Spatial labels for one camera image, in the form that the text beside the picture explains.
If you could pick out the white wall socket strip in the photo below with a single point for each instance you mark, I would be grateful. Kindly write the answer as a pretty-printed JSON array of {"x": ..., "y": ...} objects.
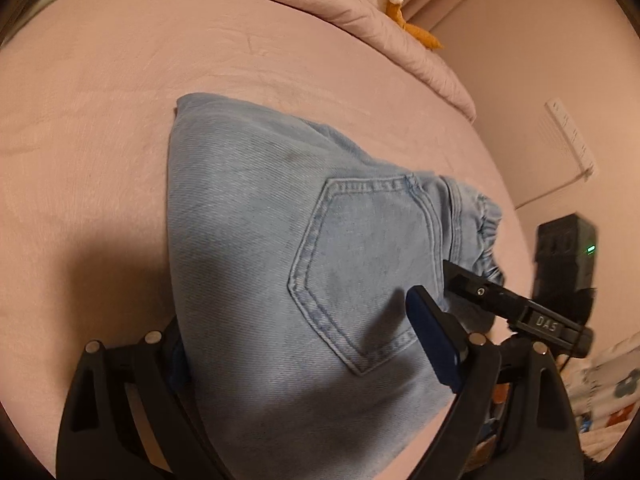
[{"x": 570, "y": 135}]

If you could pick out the printed blanket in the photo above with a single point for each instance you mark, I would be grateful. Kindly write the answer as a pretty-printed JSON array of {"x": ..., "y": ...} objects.
[{"x": 610, "y": 395}]

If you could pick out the light blue denim pants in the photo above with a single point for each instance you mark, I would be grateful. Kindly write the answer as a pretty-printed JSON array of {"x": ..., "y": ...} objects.
[{"x": 275, "y": 235}]

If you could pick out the pink quilt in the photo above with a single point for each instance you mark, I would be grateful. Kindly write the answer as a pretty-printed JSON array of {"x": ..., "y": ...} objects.
[{"x": 300, "y": 0}]

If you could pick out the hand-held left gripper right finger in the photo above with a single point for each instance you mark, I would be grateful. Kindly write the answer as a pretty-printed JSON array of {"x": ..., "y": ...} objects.
[{"x": 435, "y": 340}]

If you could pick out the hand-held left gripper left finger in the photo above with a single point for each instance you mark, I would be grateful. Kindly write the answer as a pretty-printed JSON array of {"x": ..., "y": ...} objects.
[{"x": 176, "y": 367}]

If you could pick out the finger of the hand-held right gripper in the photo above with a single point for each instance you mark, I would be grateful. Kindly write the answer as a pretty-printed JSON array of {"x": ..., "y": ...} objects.
[{"x": 480, "y": 290}]

